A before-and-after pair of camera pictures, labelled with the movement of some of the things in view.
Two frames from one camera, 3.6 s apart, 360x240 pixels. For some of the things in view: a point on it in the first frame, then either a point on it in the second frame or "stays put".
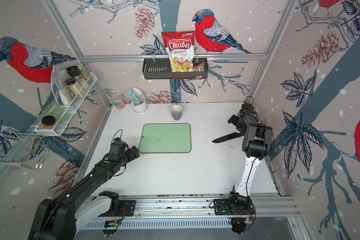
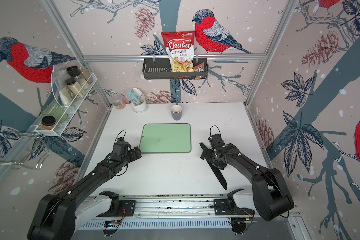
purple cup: [176, 112] stays put
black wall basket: [160, 68] stays put
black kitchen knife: [227, 137] to [217, 171]
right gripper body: [233, 121] to [210, 156]
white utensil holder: [142, 107] stays put
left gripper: [133, 156] stays put
